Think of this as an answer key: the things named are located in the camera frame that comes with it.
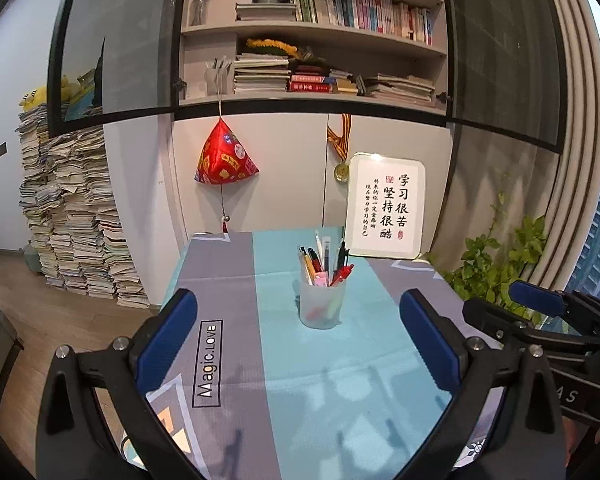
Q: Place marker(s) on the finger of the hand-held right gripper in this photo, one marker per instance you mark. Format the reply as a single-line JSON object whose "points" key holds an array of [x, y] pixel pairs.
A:
{"points": [[535, 297], [495, 322]]}

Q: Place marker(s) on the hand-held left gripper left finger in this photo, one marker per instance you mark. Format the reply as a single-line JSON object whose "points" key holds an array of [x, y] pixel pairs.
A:
{"points": [[167, 342]]}

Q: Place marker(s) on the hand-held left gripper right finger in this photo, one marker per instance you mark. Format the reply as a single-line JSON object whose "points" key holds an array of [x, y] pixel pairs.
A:
{"points": [[430, 345]]}

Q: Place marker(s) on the frosted plastic cup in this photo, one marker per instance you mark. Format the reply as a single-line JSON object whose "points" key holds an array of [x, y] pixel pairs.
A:
{"points": [[322, 310]]}

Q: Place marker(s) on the bunch of assorted pens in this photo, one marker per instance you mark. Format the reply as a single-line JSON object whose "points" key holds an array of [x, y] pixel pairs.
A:
{"points": [[337, 272]]}

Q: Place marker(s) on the yellow black pen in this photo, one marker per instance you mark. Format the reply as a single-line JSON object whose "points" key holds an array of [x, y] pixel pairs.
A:
{"points": [[307, 265]]}

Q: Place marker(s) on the pale green gel pen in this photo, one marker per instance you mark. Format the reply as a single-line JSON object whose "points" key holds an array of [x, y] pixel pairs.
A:
{"points": [[319, 245]]}

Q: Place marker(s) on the green potted plant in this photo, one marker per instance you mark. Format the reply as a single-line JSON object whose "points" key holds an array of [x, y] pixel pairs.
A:
{"points": [[485, 270]]}

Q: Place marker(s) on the teal grey tablecloth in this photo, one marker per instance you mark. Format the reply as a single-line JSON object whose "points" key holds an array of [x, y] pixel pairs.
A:
{"points": [[300, 385]]}

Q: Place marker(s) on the tall pile of worn books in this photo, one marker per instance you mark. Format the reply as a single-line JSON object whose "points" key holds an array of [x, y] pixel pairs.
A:
{"points": [[80, 235]]}

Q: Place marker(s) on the framed calligraphy sign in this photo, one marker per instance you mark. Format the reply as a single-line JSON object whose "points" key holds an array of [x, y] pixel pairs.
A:
{"points": [[385, 210]]}

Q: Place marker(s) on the pale green bin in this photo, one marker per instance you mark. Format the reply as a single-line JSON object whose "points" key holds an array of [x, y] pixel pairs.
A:
{"points": [[32, 260]]}

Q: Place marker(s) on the grey striped curtain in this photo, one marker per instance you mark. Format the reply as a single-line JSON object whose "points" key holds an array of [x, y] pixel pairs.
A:
{"points": [[580, 135]]}

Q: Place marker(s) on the gold medal with striped ribbon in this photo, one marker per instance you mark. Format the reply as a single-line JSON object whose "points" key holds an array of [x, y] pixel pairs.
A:
{"points": [[341, 172]]}

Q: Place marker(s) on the red pyramid hanging ornament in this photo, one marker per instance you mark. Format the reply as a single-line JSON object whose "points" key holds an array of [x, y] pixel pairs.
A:
{"points": [[225, 155]]}

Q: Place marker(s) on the dark glass cabinet door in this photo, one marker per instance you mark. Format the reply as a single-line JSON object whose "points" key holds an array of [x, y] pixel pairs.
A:
{"points": [[130, 35], [505, 60]]}

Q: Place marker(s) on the slanted stack of workbooks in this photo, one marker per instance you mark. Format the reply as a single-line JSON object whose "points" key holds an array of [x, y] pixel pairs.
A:
{"points": [[400, 89]]}

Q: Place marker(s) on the white pen holder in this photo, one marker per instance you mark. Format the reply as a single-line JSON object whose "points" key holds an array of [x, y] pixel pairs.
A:
{"points": [[216, 80]]}

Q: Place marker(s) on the small stack of books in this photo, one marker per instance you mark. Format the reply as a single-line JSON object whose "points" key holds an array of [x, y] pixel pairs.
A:
{"points": [[344, 82]]}

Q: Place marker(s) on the yellow plush toy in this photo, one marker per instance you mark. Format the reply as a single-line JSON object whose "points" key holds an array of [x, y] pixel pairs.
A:
{"points": [[37, 96]]}

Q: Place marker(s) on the wide stack of workbooks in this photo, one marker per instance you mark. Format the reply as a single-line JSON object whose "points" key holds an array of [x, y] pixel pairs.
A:
{"points": [[260, 76]]}

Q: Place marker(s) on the red books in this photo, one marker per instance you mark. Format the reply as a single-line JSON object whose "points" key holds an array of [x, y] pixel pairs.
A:
{"points": [[310, 84]]}

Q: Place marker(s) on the yellow flower garland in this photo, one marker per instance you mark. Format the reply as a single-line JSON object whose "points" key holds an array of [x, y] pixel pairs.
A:
{"points": [[270, 46]]}

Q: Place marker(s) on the row of upright books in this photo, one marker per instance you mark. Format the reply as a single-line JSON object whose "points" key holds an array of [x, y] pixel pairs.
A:
{"points": [[365, 12]]}

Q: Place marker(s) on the clear glass jars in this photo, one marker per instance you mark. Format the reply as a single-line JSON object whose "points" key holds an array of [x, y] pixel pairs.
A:
{"points": [[200, 5]]}

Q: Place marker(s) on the flat grey book stack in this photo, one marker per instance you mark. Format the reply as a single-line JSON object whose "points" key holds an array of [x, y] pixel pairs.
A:
{"points": [[265, 10]]}

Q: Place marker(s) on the grey wall bookshelf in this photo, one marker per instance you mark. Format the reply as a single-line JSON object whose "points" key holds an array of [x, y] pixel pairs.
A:
{"points": [[330, 32]]}

